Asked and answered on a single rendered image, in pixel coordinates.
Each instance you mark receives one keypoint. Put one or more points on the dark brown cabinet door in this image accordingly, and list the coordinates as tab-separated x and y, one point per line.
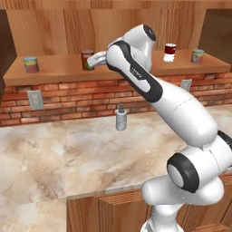
6	45
216	33

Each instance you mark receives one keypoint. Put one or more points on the grey soap dispenser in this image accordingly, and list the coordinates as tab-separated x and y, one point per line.
121	119

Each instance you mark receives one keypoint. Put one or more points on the brown and green can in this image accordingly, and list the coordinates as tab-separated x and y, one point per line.
85	56

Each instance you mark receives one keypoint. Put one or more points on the grey wall outlet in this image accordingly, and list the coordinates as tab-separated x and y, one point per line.
186	85
35	100

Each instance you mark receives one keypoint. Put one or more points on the wooden base cabinet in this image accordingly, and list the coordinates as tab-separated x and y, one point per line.
120	211

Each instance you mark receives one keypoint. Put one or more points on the green and grey can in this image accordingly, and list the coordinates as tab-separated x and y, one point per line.
197	56

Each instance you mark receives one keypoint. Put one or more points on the open wooden wall cabinet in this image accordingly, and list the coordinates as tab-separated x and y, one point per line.
60	33

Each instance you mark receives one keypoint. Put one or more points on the red and white can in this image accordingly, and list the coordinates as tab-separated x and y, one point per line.
170	52

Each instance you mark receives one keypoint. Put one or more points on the green and red can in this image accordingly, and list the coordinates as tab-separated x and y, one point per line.
31	65

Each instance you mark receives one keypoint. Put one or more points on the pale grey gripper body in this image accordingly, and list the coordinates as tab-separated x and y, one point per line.
98	59

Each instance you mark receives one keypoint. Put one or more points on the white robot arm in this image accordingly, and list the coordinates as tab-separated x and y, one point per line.
181	111

